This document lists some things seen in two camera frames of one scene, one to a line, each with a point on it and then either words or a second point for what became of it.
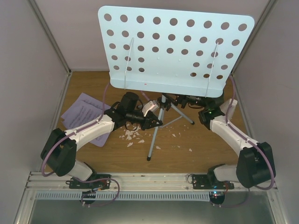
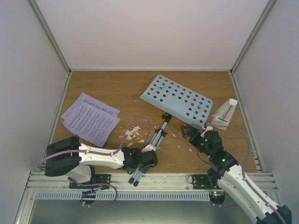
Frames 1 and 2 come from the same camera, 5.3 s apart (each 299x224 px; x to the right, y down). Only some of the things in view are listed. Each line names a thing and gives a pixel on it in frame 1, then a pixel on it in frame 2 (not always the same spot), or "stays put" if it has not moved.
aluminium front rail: [131, 181] stays put
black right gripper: [180, 99] -> [193, 136]
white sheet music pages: [84, 108] stays put
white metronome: [225, 107] stays put
